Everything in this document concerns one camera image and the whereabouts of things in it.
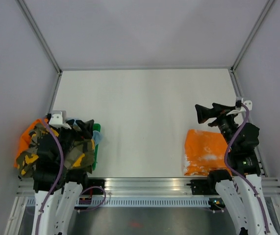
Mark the aluminium mounting rail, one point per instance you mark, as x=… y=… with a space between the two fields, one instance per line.
x=155 y=187

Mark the left aluminium frame post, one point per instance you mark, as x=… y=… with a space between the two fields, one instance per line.
x=38 y=34

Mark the camouflage trousers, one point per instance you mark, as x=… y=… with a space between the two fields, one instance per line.
x=28 y=159

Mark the right aluminium frame post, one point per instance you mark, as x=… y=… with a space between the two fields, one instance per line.
x=257 y=25

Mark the orange white tie-dye trousers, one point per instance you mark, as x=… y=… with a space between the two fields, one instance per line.
x=203 y=152

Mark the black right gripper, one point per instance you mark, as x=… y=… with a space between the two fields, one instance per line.
x=204 y=113

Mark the white slotted cable duct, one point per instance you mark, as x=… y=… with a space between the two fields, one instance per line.
x=139 y=202

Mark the orange garment in pile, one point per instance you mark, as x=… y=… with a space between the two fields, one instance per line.
x=25 y=139

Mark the aluminium frame post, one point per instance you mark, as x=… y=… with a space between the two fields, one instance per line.
x=38 y=34
x=257 y=25

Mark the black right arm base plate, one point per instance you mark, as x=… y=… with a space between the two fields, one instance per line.
x=201 y=187

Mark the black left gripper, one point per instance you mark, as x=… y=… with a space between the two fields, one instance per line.
x=86 y=127

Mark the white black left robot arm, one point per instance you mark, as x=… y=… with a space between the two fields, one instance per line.
x=56 y=191

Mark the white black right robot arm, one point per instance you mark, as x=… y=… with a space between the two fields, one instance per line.
x=240 y=185

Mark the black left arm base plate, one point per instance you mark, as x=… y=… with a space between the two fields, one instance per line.
x=93 y=187

